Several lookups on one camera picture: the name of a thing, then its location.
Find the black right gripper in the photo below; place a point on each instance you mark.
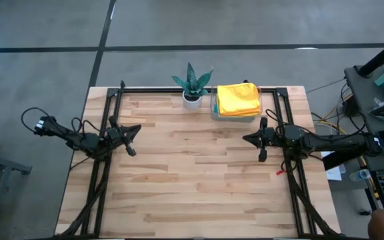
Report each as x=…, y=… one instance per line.
x=268, y=138

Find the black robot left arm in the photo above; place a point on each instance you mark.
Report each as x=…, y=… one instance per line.
x=78, y=140

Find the clear plastic bin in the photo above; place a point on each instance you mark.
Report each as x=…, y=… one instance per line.
x=232, y=119

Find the yellow microfiber towel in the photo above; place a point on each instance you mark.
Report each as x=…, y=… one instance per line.
x=238, y=98

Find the white paper sheet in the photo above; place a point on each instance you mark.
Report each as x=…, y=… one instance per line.
x=333, y=173

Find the clear plastic water bottle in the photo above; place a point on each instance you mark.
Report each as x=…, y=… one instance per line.
x=360, y=175

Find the black aluminium rig frame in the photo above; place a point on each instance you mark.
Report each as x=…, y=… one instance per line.
x=152, y=90

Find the person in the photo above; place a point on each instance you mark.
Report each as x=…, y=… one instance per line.
x=380, y=226

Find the small teal box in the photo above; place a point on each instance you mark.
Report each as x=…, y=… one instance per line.
x=383, y=79

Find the snake plant in white pot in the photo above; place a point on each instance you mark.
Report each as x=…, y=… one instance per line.
x=192, y=87

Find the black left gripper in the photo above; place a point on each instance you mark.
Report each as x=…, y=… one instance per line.
x=114, y=135

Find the orange microfiber towel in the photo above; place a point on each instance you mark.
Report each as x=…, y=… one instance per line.
x=242, y=115

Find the black slanted pole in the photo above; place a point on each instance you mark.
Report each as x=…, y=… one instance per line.
x=382, y=55

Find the black slanted beam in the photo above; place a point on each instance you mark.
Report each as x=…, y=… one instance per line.
x=338, y=161

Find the dark grey floor stand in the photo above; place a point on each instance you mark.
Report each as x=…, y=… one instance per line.
x=5, y=163

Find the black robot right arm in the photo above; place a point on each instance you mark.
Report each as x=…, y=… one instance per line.
x=338, y=141

